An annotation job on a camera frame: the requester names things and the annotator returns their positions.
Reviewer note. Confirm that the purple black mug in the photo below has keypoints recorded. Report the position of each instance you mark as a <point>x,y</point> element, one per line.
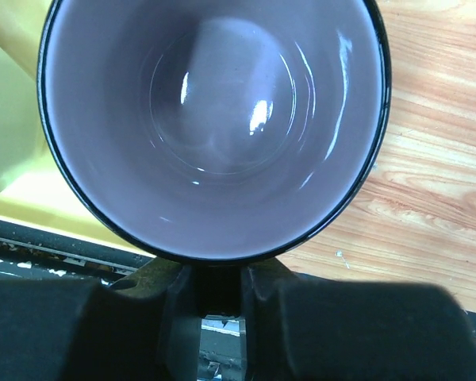
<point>215,133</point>

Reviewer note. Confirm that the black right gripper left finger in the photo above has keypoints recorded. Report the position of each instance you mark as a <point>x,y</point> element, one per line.
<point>78,329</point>

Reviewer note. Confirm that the yellow plastic tray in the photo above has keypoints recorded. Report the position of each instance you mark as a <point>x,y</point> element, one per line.
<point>32,191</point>

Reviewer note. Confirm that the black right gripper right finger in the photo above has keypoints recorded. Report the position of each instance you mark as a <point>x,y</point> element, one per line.
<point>305,328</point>

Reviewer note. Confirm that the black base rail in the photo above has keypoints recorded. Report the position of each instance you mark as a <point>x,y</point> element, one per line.
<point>28,253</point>

